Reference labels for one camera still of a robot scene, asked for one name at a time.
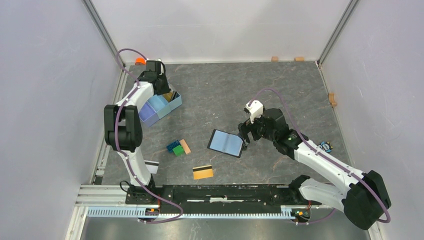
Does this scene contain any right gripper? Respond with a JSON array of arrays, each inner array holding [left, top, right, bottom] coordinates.
[[237, 112, 277, 146]]

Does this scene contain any black card holder wallet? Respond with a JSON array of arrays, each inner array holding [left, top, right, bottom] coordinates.
[[207, 129, 248, 158]]

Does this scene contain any gold credit card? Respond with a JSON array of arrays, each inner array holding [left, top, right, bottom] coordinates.
[[192, 165, 214, 180]]

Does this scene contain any silver credit card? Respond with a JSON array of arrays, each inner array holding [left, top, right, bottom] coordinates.
[[144, 160, 160, 175]]

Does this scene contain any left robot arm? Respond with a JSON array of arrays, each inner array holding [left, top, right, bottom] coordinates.
[[103, 59, 171, 204]]

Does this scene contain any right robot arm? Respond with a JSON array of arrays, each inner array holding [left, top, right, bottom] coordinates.
[[238, 106, 392, 230]]

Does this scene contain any light blue bin with cards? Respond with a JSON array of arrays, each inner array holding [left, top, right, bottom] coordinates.
[[165, 92, 182, 111]]

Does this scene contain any light blue middle bin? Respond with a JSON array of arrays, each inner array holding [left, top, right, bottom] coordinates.
[[147, 95, 171, 119]]

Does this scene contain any purple plastic bin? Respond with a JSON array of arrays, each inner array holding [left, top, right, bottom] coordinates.
[[138, 102, 160, 127]]

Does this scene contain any orange round object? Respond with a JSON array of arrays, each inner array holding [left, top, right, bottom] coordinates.
[[134, 57, 147, 66]]

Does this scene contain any blue toy brick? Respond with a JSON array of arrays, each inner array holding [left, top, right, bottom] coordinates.
[[166, 140, 180, 153]]

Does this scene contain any green toy brick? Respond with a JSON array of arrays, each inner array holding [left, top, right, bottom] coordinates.
[[172, 145, 185, 157]]

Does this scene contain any blue owl toy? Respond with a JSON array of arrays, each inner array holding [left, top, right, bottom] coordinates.
[[318, 141, 333, 153]]

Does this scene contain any wooden arch block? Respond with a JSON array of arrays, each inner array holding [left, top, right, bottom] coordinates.
[[328, 92, 338, 108]]

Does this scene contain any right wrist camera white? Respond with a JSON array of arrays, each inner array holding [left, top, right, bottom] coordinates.
[[245, 100, 264, 124]]

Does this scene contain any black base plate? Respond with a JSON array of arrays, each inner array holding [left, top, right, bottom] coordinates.
[[125, 184, 310, 215]]

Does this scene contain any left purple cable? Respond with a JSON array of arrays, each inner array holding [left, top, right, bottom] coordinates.
[[113, 48, 184, 225]]

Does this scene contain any aluminium frame rail left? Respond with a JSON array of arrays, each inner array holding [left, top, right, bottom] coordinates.
[[65, 0, 127, 240]]

